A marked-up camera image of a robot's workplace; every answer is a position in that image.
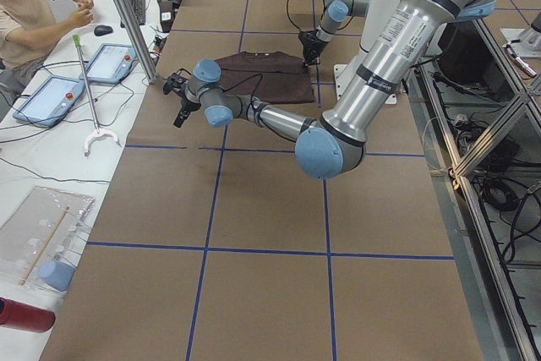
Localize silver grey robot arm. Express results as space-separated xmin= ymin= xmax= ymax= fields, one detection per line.
xmin=164 ymin=0 xmax=495 ymax=179
xmin=298 ymin=0 xmax=370 ymax=66

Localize blue plastic cup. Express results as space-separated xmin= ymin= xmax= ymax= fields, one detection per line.
xmin=38 ymin=260 xmax=76 ymax=292

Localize white reacher grabber stick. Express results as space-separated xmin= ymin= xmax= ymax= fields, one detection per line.
xmin=72 ymin=35 xmax=121 ymax=157

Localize black keyboard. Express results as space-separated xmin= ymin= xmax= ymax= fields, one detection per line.
xmin=129 ymin=0 xmax=146 ymax=25

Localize clear plastic bag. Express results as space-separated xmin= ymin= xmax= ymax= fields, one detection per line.
xmin=1 ymin=186 xmax=95 ymax=292

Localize black computer mouse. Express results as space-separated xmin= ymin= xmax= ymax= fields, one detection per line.
xmin=93 ymin=25 xmax=114 ymax=37

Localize seated man in beige shirt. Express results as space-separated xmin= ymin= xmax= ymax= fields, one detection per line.
xmin=1 ymin=0 xmax=94 ymax=86

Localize blue teach pendant far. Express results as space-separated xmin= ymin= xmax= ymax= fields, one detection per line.
xmin=85 ymin=43 xmax=137 ymax=85

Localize blue teach pendant near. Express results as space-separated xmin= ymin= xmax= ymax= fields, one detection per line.
xmin=13 ymin=75 xmax=85 ymax=128

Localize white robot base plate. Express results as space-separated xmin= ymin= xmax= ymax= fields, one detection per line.
xmin=332 ymin=63 xmax=398 ymax=105

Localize red bottle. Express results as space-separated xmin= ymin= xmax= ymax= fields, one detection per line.
xmin=1 ymin=298 xmax=56 ymax=333

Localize aluminium frame post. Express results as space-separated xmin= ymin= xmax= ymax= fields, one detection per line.
xmin=113 ymin=0 xmax=158 ymax=84

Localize dark brown t-shirt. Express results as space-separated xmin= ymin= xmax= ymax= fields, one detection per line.
xmin=216 ymin=52 xmax=314 ymax=104

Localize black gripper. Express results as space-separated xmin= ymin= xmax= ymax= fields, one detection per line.
xmin=298 ymin=30 xmax=326 ymax=68
xmin=173 ymin=86 xmax=200 ymax=128

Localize blue teach pendant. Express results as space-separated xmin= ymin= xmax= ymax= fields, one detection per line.
xmin=13 ymin=75 xmax=85 ymax=128
xmin=85 ymin=43 xmax=137 ymax=85

